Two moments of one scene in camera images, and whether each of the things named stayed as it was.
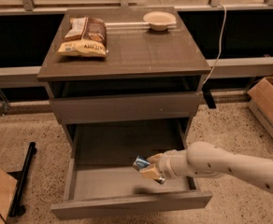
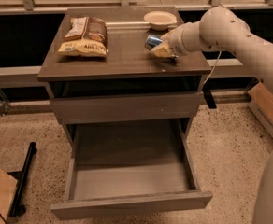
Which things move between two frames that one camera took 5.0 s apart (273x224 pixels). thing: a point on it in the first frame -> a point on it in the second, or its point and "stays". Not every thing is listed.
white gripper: [165, 166] -> [176, 42]
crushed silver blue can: [140, 162] -> [152, 40]
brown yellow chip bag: [86, 36] stays
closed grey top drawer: [127, 107] stays
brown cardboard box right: [267, 100] stays
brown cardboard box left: [0, 188] stays
